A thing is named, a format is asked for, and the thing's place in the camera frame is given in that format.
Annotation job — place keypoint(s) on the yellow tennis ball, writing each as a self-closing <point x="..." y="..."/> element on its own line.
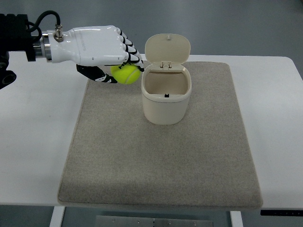
<point x="125" y="74"/>

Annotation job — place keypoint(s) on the white table leg right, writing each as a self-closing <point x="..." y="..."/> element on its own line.
<point x="236" y="219"/>

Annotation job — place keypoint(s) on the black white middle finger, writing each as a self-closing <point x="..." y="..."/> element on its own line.
<point x="132" y="50"/>

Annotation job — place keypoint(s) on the grey felt mat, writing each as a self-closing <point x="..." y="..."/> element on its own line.
<point x="117" y="157"/>

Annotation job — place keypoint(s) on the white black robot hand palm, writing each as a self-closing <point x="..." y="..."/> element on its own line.
<point x="86" y="46"/>

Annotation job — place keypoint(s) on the cream lidded bin box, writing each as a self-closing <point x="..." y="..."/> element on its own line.
<point x="166" y="84"/>

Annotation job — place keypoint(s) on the black desk control panel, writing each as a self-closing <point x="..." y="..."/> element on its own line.
<point x="282" y="213"/>

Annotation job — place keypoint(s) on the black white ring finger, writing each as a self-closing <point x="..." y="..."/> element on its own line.
<point x="126" y="41"/>

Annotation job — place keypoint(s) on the white table leg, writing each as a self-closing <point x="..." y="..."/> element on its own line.
<point x="57" y="216"/>
<point x="236" y="219"/>

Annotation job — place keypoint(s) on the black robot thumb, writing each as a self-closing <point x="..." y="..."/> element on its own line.
<point x="95" y="73"/>

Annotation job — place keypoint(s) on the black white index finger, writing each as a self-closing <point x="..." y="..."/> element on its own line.
<point x="136" y="60"/>

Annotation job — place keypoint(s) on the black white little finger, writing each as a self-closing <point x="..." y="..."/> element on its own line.
<point x="121" y="33"/>

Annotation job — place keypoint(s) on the white table leg left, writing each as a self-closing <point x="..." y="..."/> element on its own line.
<point x="57" y="216"/>

